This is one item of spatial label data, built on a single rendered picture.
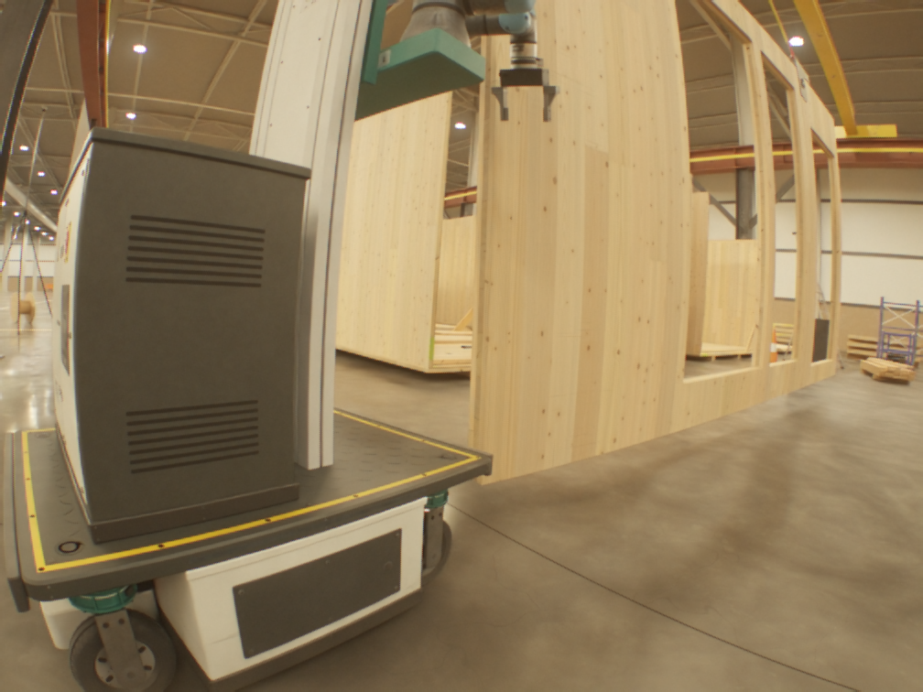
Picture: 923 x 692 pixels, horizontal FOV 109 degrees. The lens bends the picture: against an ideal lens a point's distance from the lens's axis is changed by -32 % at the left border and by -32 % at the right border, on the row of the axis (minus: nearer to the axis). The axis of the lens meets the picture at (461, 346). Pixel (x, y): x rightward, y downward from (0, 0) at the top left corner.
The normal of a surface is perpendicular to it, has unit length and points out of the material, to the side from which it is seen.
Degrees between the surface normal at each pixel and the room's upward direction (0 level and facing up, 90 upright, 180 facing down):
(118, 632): 90
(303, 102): 90
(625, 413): 90
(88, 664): 92
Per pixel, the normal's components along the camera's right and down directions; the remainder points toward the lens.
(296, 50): -0.62, 0.03
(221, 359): 0.78, 0.11
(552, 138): 0.55, 0.11
